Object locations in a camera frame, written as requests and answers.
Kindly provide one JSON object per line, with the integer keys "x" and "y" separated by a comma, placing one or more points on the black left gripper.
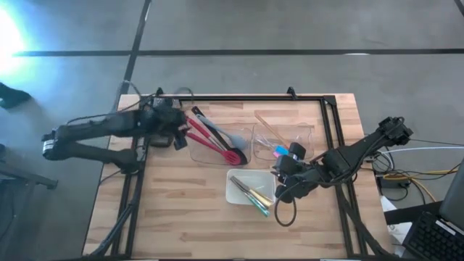
{"x": 166, "y": 117}

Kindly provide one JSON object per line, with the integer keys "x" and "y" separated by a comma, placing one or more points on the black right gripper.
{"x": 291, "y": 172}

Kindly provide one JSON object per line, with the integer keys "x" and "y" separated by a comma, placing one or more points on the black plastic ladle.
{"x": 217, "y": 135}

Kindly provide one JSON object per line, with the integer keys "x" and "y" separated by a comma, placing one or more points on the metal tweezers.
{"x": 261, "y": 209}

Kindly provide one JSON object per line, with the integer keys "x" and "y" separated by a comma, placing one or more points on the grey silicone spoon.
{"x": 237, "y": 140}

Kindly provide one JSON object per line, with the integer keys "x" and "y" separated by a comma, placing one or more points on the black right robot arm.
{"x": 348, "y": 159}

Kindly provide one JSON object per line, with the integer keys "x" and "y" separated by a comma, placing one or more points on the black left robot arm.
{"x": 90, "y": 127}

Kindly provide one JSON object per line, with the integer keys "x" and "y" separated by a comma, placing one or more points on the clear plastic container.
{"x": 203, "y": 156}
{"x": 301, "y": 136}

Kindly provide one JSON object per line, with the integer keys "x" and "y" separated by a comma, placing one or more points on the white rectangular tray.
{"x": 239, "y": 174}

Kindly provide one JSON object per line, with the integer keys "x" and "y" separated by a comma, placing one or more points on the black power box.
{"x": 393, "y": 182}

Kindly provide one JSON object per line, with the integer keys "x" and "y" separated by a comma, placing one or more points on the white paper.
{"x": 398, "y": 232}

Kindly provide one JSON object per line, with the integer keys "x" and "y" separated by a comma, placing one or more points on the black side stand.
{"x": 409, "y": 214}

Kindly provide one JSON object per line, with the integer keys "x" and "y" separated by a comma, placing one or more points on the black laptop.
{"x": 435, "y": 239}

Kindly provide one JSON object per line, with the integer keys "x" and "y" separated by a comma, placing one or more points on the black aluminium frame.
{"x": 253, "y": 98}

